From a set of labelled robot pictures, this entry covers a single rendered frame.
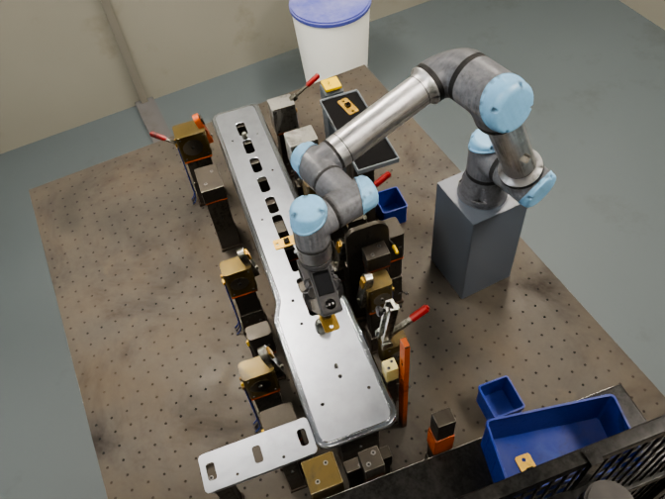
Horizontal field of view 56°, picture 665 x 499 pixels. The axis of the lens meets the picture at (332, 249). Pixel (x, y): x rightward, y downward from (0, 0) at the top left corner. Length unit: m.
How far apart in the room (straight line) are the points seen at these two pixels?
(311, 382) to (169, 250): 0.97
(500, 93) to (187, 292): 1.39
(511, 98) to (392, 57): 3.01
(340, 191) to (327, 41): 2.50
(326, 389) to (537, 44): 3.30
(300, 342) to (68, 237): 1.22
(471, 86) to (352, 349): 0.78
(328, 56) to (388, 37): 0.85
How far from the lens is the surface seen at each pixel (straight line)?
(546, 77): 4.26
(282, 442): 1.65
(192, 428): 2.06
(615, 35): 4.72
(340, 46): 3.75
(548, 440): 1.65
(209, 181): 2.17
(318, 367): 1.72
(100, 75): 4.17
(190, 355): 2.17
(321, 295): 1.33
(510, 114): 1.39
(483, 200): 1.90
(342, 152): 1.35
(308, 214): 1.21
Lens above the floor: 2.53
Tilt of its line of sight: 52 degrees down
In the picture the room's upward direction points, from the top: 7 degrees counter-clockwise
